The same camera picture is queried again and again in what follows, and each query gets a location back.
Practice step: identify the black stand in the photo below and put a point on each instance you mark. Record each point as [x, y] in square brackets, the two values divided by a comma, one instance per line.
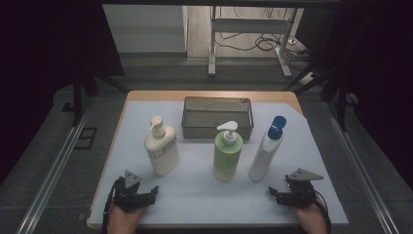
[341, 104]
[77, 97]

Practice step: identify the person's right hand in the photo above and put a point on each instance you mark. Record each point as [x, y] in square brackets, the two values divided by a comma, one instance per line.
[310, 220]

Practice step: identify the aluminium floor rail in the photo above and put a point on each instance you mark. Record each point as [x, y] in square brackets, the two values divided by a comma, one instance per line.
[357, 162]
[48, 182]

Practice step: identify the white bottle with blue cap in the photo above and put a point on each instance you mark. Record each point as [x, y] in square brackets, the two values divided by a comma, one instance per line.
[266, 156]

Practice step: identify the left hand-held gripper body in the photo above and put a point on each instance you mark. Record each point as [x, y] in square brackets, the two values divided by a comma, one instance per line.
[128, 199]

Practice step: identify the green pump bottle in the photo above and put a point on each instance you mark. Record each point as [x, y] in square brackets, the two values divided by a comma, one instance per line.
[227, 156]

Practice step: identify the person's left hand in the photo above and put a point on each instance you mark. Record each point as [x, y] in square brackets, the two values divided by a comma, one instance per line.
[123, 221]

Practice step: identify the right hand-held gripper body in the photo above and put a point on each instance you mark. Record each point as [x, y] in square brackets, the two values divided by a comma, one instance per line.
[300, 195]

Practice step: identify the cream pump bottle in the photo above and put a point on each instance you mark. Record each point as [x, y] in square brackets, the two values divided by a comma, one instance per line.
[162, 156]

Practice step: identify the white metal stand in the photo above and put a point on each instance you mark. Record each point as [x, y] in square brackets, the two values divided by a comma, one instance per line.
[246, 25]

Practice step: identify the white power strip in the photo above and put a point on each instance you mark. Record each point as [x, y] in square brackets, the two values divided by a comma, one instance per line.
[307, 78]

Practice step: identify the dark curtain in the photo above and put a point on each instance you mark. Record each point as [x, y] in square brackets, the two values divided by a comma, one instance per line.
[39, 65]
[383, 81]

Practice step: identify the pale blue table mat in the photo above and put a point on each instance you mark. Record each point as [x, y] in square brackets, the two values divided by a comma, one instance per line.
[195, 198]

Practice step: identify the grey metal mesh basket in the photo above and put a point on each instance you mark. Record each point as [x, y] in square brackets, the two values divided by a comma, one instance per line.
[214, 112]

